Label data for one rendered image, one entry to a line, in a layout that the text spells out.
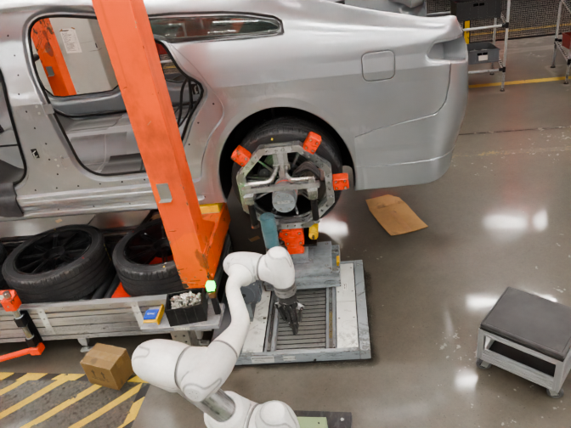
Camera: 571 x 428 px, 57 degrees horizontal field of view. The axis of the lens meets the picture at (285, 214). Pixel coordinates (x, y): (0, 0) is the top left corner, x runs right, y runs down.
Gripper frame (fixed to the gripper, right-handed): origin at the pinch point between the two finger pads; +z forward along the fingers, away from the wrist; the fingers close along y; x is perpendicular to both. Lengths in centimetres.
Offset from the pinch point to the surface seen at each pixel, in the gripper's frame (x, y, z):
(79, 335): 21, -159, 56
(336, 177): 103, -6, -11
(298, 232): 92, -31, 21
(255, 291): 60, -51, 42
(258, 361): 33, -45, 71
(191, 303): 22, -67, 17
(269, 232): 77, -42, 11
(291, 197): 81, -25, -11
